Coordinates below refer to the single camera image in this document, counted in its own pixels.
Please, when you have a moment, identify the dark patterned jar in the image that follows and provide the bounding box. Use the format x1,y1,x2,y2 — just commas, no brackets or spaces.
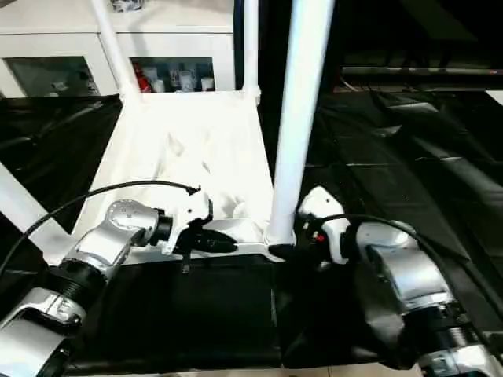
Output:
108,0,145,13

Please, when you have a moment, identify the white cabinet with glass doors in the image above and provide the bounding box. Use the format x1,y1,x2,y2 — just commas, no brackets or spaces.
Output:
0,0,237,98

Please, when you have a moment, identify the dark metal rail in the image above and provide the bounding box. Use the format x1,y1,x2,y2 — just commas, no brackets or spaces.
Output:
340,66,503,79

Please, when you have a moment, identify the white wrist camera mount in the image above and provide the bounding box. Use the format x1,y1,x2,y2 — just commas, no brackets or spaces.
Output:
296,185,351,265
158,186,216,256

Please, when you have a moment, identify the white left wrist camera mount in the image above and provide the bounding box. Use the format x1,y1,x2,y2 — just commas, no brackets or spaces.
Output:
158,186,216,256

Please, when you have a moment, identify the black plastic mat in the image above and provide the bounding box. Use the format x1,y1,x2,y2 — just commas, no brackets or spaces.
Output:
0,84,503,370

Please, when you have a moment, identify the white plastic table top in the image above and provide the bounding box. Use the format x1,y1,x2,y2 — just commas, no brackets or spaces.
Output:
42,87,299,265

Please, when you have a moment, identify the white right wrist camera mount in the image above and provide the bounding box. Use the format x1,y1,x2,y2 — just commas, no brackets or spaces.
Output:
296,185,351,265

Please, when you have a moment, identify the red bottle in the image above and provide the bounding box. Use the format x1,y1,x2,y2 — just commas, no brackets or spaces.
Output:
133,61,149,94

